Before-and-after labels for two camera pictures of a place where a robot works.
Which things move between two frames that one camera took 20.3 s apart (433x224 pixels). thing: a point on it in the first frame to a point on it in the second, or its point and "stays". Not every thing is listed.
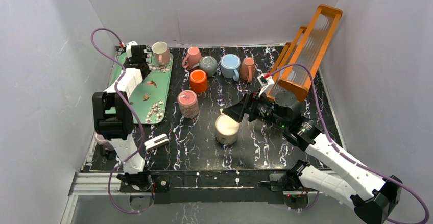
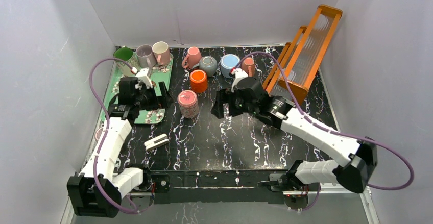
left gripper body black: x=138 y=51 to x=157 y=96
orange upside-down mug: x=198 y=81 stays
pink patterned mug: x=188 y=103 stays
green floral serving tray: x=150 y=96 stays
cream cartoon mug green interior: x=227 y=129 to x=126 y=54
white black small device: x=155 y=142 stays
